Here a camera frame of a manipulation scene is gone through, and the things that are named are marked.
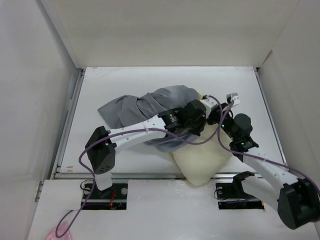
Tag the pink cloth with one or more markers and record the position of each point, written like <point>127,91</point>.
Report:
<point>61,229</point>

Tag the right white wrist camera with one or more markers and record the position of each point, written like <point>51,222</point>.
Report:
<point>233,98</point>

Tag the cream yellow pillow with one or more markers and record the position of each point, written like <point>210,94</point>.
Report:
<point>198,163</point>

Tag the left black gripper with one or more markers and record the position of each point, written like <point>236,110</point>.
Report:
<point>203,119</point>

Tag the grey pillowcase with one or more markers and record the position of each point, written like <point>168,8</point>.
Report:
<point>128,110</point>

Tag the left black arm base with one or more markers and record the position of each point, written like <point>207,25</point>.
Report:
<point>111,199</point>

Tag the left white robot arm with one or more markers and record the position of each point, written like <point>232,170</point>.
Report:
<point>103,145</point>

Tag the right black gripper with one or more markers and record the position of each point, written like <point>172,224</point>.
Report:
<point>213,115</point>

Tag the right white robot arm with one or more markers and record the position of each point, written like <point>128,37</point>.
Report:
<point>296,199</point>

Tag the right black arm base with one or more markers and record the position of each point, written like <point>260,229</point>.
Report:
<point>231,196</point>

